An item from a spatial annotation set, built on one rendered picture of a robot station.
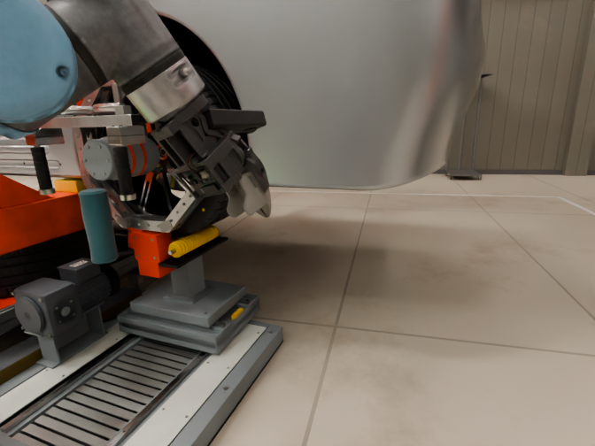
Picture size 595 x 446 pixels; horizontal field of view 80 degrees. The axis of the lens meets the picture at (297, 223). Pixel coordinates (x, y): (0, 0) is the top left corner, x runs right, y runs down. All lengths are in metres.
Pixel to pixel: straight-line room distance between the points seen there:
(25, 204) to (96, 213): 0.35
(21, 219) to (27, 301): 0.31
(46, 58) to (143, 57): 0.17
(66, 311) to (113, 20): 1.23
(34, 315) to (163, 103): 1.19
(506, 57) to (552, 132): 1.38
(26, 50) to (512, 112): 6.69
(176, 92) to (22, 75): 0.20
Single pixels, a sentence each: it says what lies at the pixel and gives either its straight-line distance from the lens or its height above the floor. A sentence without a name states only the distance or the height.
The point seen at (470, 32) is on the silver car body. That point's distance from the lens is 1.23.
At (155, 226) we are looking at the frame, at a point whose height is 0.60.
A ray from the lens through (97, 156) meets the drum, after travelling 1.27.
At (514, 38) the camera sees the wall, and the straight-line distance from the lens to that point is 6.88.
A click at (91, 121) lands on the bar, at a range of 1.20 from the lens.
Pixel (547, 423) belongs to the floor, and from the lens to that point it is 1.53.
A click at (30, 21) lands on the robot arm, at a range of 0.32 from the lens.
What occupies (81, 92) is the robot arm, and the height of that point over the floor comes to 0.99.
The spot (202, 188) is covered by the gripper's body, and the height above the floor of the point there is 0.86.
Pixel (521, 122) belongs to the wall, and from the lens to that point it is 6.86.
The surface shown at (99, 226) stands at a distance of 1.40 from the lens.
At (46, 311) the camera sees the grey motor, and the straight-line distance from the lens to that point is 1.53.
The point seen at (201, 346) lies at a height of 0.11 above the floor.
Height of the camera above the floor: 0.95
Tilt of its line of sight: 16 degrees down
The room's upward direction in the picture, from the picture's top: 2 degrees counter-clockwise
